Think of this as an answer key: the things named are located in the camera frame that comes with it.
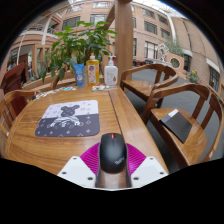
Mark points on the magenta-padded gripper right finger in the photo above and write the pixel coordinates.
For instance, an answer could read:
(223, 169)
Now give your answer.
(148, 171)

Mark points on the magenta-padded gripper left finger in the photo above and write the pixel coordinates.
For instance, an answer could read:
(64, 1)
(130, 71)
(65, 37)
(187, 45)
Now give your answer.
(76, 171)

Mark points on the black computer mouse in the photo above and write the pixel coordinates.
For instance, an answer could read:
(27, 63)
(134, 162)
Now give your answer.
(112, 153)

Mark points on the grey bear-print mouse pad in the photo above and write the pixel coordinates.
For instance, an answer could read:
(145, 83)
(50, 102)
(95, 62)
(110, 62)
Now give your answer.
(66, 123)

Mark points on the wooden armchair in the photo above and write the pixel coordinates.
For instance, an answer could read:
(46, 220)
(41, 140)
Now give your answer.
(10, 100)
(186, 146)
(141, 86)
(63, 82)

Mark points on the black notebook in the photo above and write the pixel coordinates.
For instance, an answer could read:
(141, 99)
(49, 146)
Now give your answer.
(176, 125)

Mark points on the small white packet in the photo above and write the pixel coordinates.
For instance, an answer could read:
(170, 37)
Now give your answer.
(103, 88)

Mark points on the blue squeeze tube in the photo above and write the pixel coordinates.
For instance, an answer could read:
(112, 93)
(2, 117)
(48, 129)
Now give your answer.
(79, 76)

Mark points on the yellow liquid bottle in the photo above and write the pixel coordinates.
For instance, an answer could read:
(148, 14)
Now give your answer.
(92, 73)

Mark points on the white pump bottle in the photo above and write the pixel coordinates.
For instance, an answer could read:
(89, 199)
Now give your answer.
(111, 75)

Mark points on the dark red wooden lectern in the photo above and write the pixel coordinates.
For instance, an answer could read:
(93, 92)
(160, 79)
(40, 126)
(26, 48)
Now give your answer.
(13, 80)

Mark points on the potted green plant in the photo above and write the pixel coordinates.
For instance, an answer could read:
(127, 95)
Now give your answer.
(80, 43)

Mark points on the wooden pillar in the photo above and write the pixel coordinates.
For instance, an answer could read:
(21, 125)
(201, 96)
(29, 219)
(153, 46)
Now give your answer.
(124, 40)

